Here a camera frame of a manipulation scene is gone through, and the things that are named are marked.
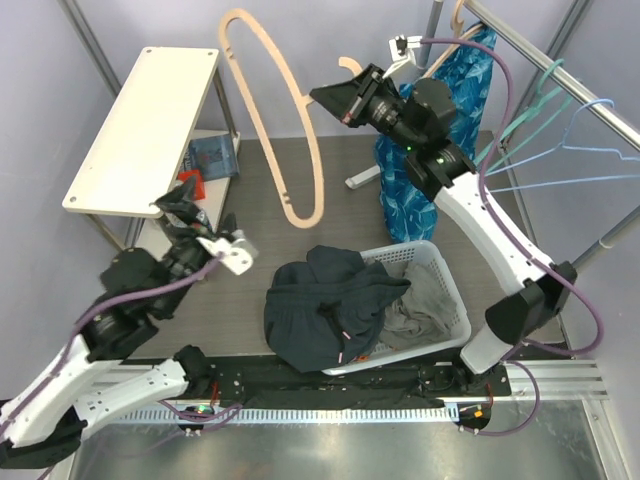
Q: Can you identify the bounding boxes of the purple cable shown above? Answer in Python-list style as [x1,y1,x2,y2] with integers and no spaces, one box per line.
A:
[419,37,606,436]
[0,252,224,480]

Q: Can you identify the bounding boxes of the blue floral shorts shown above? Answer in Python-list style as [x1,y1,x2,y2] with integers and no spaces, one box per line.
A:
[373,24,499,245]

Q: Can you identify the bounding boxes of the beige wooden hanger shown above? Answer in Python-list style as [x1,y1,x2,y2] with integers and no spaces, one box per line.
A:
[418,0,486,79]

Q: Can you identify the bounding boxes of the white laundry basket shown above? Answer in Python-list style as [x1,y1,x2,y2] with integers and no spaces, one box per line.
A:
[323,241,472,376]

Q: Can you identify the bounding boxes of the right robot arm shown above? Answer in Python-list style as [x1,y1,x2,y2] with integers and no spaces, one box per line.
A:
[310,65,577,395]

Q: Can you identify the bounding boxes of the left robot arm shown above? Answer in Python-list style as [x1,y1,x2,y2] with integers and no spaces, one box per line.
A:
[1,183,245,470]

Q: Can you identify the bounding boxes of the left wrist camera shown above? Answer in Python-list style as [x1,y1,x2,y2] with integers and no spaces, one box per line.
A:
[197,229,258,276]

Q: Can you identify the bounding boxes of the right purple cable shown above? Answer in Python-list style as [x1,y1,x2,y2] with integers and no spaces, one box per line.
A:
[419,37,606,436]

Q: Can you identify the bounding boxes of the metal clothes rack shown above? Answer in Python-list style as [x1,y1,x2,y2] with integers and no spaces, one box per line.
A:
[345,1,639,270]

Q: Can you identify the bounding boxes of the white side shelf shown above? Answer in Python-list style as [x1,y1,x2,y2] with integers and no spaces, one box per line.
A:
[62,47,229,258]

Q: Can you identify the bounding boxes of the dark navy shorts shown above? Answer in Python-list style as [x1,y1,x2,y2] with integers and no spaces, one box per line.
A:
[264,245,411,373]

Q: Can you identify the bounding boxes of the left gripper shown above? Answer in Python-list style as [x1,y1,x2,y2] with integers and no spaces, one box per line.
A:
[154,177,238,317]

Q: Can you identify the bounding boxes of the blue book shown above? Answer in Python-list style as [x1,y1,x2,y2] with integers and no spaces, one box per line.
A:
[183,134,239,182]

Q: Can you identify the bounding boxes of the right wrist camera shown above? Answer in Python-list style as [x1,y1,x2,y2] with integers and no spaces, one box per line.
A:
[383,35,425,78]

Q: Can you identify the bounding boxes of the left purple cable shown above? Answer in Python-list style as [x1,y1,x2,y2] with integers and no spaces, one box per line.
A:
[0,252,224,480]

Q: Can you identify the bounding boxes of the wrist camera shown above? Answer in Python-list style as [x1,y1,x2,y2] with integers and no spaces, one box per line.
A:
[197,229,258,276]
[383,35,425,78]

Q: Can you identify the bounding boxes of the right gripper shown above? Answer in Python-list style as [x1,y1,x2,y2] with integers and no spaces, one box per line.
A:
[310,65,421,154]

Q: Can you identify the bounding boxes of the teal plastic hanger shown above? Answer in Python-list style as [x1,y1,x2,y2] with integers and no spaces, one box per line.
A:
[500,58,572,147]

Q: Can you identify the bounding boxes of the grey cloth in basket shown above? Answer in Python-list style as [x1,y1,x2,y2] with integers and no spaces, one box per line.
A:
[380,261,456,350]

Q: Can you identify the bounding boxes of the red box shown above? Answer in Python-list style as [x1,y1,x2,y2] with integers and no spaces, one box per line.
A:
[177,170,206,201]

